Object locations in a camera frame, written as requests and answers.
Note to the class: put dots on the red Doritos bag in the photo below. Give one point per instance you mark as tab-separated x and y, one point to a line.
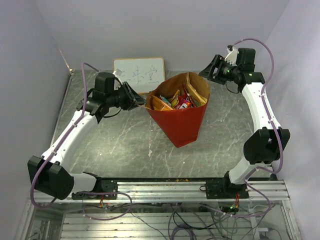
188	96

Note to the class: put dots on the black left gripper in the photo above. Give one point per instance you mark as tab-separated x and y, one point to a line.
135	99

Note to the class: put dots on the small whiteboard yellow frame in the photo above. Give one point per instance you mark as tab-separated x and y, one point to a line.
142	74

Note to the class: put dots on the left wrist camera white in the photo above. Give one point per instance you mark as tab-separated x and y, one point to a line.
117	81

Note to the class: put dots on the aluminium front rail frame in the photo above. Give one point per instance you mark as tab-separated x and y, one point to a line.
166	209

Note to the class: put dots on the gold kettle chips bag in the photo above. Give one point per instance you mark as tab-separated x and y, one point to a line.
198	88

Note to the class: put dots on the colourful candy packets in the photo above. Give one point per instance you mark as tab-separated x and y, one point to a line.
178	101

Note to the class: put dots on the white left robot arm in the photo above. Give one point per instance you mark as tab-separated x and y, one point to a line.
50	172

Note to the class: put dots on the orange snack bag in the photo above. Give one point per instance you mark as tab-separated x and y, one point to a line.
158	105

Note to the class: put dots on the aluminium side rail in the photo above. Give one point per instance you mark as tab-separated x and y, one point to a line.
62	105

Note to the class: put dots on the red brown paper bag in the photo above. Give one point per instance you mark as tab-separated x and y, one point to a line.
181	126

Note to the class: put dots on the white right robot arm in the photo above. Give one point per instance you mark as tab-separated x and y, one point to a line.
268	140

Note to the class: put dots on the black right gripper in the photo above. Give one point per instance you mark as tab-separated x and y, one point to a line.
218	62

